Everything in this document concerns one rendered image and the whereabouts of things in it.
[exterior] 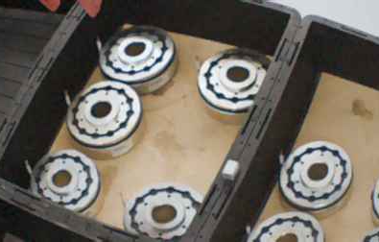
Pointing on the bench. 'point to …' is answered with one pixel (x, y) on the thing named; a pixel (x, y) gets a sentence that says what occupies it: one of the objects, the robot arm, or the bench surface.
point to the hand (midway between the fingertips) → (74, 6)
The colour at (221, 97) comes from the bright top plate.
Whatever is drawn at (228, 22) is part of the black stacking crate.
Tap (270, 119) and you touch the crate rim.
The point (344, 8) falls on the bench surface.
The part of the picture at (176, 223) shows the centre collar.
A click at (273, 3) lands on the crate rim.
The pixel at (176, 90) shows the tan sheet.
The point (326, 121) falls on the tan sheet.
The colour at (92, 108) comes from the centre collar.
